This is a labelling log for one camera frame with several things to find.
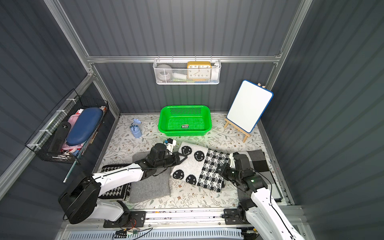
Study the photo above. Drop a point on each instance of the green plastic basket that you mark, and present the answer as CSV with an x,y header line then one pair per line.
x,y
185,120

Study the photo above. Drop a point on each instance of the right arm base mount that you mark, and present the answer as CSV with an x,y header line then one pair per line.
x,y
234,217

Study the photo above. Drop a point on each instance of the blue oval case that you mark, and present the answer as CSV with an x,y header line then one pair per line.
x,y
84,122

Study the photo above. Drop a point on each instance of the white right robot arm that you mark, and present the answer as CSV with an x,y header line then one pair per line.
x,y
259,210

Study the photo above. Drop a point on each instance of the smiley houndstooth white scarf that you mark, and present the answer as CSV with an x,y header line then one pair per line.
x,y
200,167

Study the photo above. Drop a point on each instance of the small houndstooth folded scarf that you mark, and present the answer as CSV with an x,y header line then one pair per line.
x,y
122,192

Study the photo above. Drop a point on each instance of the wooden easel stand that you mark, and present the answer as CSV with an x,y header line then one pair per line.
x,y
237,127

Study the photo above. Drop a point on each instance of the black remote handle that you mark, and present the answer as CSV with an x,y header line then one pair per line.
x,y
59,138

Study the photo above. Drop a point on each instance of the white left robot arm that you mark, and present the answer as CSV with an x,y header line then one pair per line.
x,y
81,199

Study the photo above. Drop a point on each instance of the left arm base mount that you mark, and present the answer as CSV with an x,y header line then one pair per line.
x,y
129,220

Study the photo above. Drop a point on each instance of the light blue small bottle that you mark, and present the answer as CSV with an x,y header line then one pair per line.
x,y
135,128

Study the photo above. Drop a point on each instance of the grey black checked scarf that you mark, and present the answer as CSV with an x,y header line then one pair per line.
x,y
258,162

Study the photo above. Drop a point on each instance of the blue framed whiteboard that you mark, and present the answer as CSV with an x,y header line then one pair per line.
x,y
249,105

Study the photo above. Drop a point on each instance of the yellow alarm clock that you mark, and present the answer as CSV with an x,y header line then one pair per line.
x,y
199,70

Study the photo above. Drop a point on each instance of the white wire wall basket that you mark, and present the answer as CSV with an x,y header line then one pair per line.
x,y
179,75

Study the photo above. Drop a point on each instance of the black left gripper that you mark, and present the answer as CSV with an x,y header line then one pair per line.
x,y
175,157

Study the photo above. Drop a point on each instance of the grey fuzzy scarf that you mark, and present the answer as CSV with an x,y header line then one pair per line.
x,y
151,188

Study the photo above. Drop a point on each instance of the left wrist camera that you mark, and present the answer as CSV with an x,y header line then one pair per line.
x,y
170,144

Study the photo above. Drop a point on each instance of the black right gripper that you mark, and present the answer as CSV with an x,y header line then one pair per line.
x,y
225,171

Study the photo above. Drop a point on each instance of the black wire side basket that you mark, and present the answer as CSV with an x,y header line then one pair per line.
x,y
68,155

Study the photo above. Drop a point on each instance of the white tape roll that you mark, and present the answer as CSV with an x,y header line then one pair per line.
x,y
163,73

